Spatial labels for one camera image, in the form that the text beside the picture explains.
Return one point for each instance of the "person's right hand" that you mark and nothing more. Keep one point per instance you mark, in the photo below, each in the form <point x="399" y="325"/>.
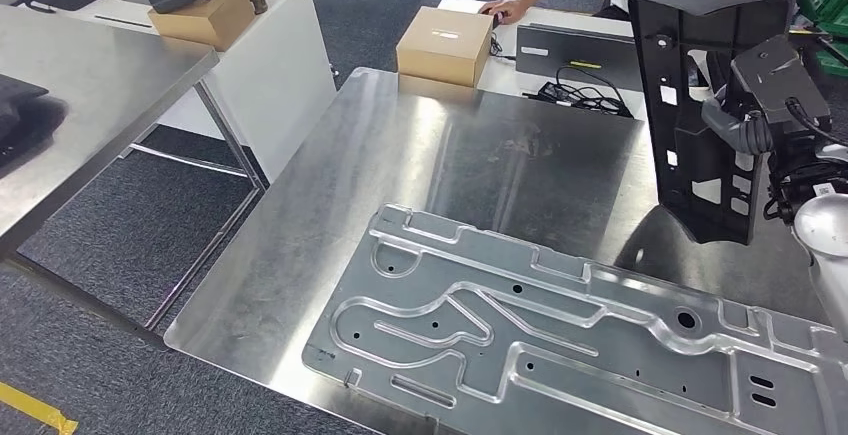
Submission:
<point x="507" y="10"/>

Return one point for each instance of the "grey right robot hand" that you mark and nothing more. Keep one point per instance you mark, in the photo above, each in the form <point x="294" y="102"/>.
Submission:
<point x="725" y="128"/>

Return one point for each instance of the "black plastic mounting plate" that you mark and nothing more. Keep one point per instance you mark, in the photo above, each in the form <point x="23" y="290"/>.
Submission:
<point x="689" y="87"/>

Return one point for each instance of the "stainless steel workbench table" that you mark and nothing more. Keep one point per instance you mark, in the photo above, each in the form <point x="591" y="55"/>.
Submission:
<point x="331" y="220"/>

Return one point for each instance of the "white office desk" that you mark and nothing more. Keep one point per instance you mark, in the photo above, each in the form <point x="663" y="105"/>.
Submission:
<point x="503" y="77"/>

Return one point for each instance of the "brown cardboard box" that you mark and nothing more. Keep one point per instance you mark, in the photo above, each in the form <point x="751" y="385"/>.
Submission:
<point x="444" y="44"/>
<point x="199" y="24"/>

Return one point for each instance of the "white desk with side panel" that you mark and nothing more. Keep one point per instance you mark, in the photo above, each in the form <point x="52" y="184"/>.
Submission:
<point x="285" y="87"/>

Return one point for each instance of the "stamped sheet metal panel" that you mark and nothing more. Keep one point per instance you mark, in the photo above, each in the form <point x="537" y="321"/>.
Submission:
<point x="596" y="379"/>

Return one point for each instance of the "black soft bag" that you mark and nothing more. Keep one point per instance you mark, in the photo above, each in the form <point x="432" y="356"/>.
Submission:
<point x="26" y="120"/>

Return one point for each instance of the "yellow floor tape strip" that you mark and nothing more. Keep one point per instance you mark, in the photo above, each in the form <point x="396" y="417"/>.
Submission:
<point x="40" y="409"/>

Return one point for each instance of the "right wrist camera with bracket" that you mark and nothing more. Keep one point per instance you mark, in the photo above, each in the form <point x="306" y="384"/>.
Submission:
<point x="782" y="81"/>

